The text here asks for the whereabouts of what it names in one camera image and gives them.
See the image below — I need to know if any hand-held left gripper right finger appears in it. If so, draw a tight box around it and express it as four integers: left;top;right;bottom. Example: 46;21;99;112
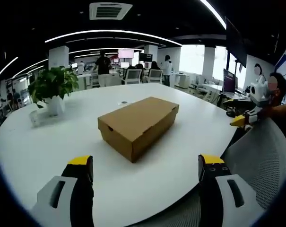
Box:
198;153;264;227

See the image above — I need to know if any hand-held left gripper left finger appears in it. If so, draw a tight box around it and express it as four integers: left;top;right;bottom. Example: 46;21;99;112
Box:
30;155;95;227

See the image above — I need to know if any brown cardboard shoe box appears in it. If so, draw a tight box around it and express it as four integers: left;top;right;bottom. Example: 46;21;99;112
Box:
97;96;180;164

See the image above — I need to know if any dark computer monitor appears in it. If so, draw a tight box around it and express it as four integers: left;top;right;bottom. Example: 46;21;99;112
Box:
222;68;238;93

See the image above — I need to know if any person's head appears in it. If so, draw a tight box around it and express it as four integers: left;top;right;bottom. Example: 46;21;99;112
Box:
267;72;286;105

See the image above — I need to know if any grey mesh office chair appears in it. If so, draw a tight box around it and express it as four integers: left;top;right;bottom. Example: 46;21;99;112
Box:
138;117;286;227

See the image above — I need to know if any large black hanging screen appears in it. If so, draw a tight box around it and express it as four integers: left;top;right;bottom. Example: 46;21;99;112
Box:
225;16;248;69

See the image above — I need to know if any small clear plastic holder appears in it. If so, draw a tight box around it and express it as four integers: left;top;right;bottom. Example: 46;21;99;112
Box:
28;110;43;129

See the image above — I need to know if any white mesh office chair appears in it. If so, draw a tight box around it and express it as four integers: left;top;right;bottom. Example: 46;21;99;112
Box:
147;69;164;84
121;69;143;85

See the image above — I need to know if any straight ceiling light strip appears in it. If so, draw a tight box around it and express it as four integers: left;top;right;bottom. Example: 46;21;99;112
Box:
199;0;227;30

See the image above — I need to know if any green potted plant white pot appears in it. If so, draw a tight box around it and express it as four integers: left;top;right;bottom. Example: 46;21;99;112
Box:
27;66;80;117

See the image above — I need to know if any long curved ceiling light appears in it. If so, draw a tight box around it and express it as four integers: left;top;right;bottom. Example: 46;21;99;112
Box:
44;29;183;47

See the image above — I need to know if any ceiling air conditioner vent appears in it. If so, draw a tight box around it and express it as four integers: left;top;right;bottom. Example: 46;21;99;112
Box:
89;2;127;21

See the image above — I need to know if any blue white wall poster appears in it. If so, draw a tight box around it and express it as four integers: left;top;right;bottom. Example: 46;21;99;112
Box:
274;46;286;105

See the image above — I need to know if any pink wall screen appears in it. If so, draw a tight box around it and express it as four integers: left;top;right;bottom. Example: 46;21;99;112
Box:
117;49;135;59

